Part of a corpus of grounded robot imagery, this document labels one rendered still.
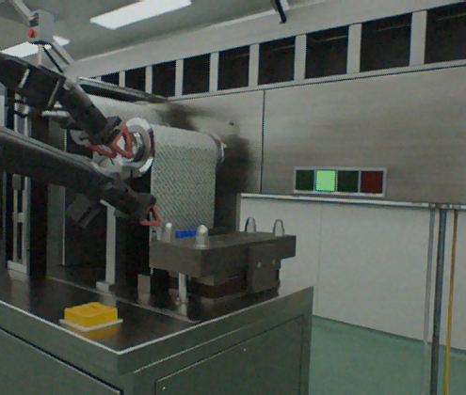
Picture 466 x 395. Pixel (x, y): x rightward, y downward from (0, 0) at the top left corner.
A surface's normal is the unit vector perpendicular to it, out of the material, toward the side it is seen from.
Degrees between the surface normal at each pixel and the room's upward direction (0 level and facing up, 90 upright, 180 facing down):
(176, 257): 90
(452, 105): 90
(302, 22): 90
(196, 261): 90
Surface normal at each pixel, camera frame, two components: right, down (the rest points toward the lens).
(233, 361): 0.79, 0.07
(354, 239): -0.62, 0.02
